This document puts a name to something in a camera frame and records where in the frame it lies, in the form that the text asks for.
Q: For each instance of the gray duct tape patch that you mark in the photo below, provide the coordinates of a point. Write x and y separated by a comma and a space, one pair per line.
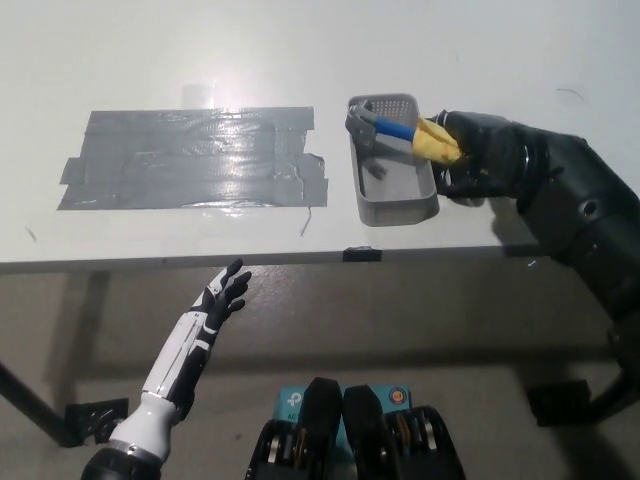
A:
190, 160

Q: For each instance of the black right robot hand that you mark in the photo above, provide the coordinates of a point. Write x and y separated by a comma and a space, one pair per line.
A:
490, 150

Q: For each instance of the black table leg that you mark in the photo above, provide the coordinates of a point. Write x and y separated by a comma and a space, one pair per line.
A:
35, 402
607, 400

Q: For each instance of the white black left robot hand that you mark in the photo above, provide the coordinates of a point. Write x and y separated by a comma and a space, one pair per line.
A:
175, 355

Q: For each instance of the blue hammer yellow cloth wrap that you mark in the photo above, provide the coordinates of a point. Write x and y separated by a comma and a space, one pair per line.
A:
395, 131

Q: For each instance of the gray perforated plastic container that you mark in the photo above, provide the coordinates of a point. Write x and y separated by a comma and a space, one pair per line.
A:
395, 205

